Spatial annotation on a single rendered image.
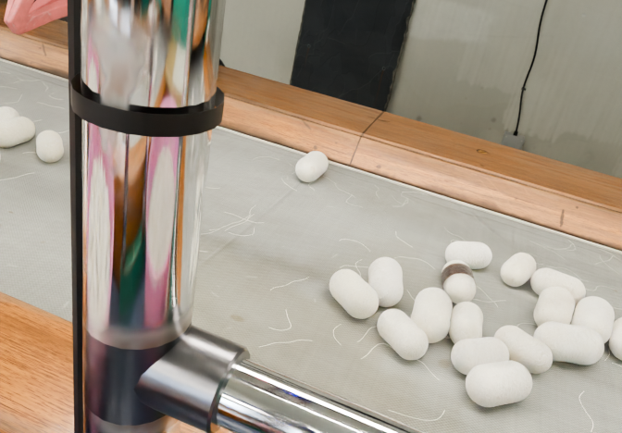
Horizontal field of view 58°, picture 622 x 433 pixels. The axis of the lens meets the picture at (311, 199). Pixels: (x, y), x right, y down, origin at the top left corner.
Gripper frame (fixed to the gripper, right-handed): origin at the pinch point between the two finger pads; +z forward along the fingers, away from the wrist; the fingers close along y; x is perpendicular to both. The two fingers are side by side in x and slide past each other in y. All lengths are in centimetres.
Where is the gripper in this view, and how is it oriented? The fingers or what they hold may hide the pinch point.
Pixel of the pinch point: (18, 20)
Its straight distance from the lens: 50.6
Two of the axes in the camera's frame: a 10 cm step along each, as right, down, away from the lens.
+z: -3.8, 8.4, -3.9
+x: 0.7, 4.5, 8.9
